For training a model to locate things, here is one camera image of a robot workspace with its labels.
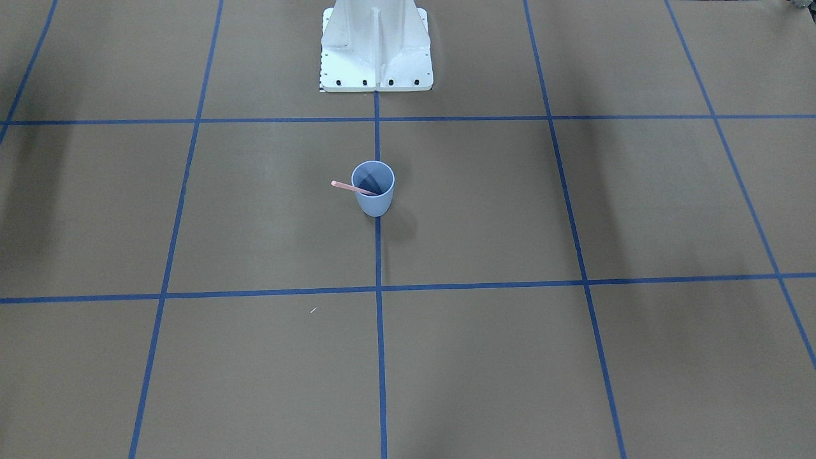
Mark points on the blue plastic cup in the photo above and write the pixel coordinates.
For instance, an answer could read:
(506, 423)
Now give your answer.
(377, 178)

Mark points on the pink chopstick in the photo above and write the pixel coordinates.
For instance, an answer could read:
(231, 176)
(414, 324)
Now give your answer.
(347, 187)

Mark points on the white camera mast pedestal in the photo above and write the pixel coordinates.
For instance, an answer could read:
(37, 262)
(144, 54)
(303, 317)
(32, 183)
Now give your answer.
(371, 46)

